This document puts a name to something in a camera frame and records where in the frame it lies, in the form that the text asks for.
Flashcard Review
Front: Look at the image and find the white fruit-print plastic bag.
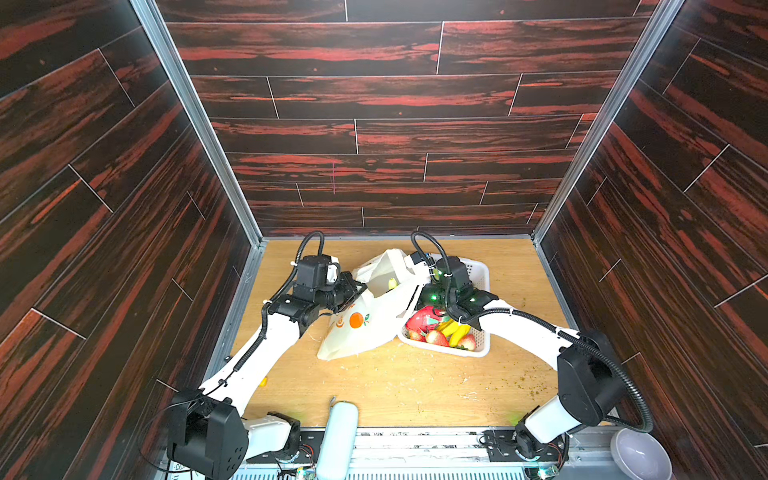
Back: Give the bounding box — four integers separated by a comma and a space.
317, 249, 430, 361

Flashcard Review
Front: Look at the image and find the red fake dragon fruit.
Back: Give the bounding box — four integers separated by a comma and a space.
405, 306, 445, 335

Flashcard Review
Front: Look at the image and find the white bowl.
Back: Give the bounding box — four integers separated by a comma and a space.
610, 429, 673, 480

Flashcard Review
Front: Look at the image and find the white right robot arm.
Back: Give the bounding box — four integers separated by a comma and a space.
410, 252, 654, 461

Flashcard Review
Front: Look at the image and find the pale green cylinder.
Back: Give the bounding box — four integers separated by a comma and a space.
316, 402, 359, 480

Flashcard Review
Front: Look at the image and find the metal base rail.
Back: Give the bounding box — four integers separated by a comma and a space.
227, 427, 619, 480

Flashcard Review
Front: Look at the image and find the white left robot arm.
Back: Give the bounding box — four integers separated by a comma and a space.
166, 271, 367, 479

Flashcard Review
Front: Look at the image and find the yellow fake banana bunch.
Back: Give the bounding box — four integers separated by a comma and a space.
437, 320, 471, 348

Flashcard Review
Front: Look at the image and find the white plastic perforated basket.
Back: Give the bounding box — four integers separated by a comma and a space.
398, 254, 492, 359

